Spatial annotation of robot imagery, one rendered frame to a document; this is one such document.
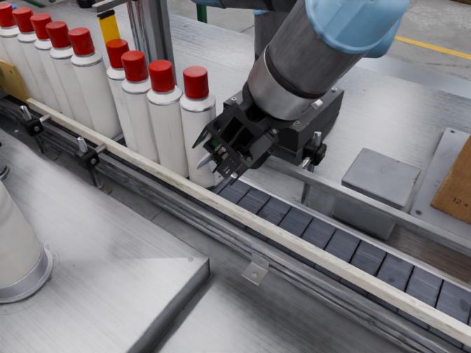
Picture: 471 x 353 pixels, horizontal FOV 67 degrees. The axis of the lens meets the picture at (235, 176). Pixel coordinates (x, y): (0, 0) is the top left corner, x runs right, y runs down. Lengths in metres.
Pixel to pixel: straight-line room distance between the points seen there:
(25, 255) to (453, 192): 0.63
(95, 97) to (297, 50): 0.44
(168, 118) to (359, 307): 0.37
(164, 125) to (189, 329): 0.29
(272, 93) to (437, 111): 0.68
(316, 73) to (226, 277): 0.35
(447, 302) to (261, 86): 0.37
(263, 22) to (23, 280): 0.56
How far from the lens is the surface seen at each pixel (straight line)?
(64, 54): 0.70
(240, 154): 0.42
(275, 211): 0.58
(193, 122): 0.52
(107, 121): 0.71
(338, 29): 0.31
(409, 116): 0.95
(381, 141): 0.84
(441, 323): 0.50
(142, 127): 0.59
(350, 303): 0.54
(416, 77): 1.12
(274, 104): 0.36
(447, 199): 0.68
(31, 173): 0.73
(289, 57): 0.33
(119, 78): 0.60
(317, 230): 0.56
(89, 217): 0.61
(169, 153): 0.58
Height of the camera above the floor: 1.32
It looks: 44 degrees down
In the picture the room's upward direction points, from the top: straight up
